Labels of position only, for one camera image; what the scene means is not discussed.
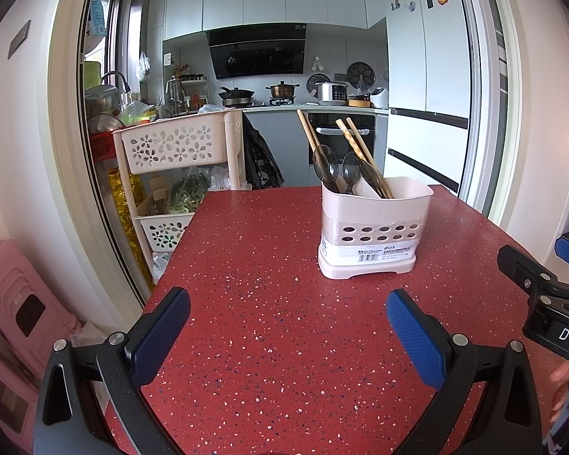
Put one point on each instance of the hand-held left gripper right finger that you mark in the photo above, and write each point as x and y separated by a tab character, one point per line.
415	336

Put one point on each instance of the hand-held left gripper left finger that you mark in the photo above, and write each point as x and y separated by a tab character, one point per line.
163	336

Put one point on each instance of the cream plastic utensil holder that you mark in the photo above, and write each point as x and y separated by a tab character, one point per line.
374	218

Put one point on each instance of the dark translucent spoon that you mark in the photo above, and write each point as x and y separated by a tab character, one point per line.
325	163
351	168
371	177

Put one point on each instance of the person's right hand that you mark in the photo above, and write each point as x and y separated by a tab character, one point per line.
562	379

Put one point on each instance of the gold foil package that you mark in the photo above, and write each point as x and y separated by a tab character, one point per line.
128	208

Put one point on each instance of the bag of green vegetables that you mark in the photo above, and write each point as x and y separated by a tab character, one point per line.
185	194

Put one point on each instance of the pink plastic stool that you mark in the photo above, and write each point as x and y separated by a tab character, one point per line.
0	388
9	275

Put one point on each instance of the glass sliding door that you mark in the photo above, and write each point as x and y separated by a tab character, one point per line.
491	80

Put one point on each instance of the cream plastic storage cart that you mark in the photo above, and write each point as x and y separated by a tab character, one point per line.
170	144

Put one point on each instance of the red basket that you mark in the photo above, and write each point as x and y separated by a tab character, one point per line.
102	147

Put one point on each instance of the black bag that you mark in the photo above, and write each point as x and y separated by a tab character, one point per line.
261	161

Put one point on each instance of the white kitchen appliance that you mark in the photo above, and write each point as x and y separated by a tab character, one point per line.
380	98

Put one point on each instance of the grey kitchen counter cabinet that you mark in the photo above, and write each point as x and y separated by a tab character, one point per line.
284	151

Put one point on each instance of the wooden board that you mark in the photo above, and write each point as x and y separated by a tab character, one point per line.
359	102

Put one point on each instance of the white refrigerator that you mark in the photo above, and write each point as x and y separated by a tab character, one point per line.
426	57

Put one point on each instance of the spice rack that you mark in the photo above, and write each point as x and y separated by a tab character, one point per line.
189	99

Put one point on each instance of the metal pot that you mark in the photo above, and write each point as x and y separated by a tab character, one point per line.
99	99

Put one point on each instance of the round divided tray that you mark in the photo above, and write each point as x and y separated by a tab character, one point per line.
360	73

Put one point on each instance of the silver rice cooker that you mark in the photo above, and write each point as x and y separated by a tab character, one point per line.
332	92

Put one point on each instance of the black wok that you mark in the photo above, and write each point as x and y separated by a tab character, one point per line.
237	92

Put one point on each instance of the metal faucet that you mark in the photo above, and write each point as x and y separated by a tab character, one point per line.
116	73

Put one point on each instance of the hanging plastic bag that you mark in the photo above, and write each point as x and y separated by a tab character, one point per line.
143	68

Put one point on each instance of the yellow green container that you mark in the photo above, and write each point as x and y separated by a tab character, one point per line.
91	76

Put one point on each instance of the bronze cooking pot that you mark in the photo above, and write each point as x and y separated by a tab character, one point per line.
282	90

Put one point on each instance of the black range hood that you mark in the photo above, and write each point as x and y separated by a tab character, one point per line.
256	52

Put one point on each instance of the hanging blue packet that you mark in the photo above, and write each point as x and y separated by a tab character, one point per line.
97	16

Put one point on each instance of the grey wall plate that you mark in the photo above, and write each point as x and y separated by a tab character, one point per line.
19	40

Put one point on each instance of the white wall cabinets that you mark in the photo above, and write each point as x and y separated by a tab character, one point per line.
265	0

